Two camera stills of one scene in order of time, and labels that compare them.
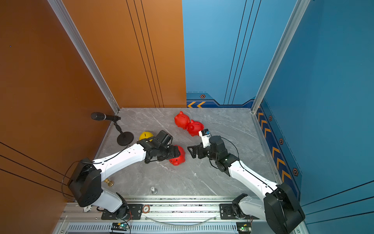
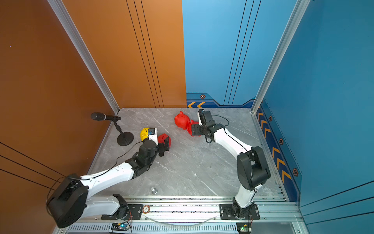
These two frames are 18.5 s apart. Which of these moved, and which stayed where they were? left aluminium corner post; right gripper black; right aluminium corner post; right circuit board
Moved: right gripper black
Stayed: right circuit board; right aluminium corner post; left aluminium corner post
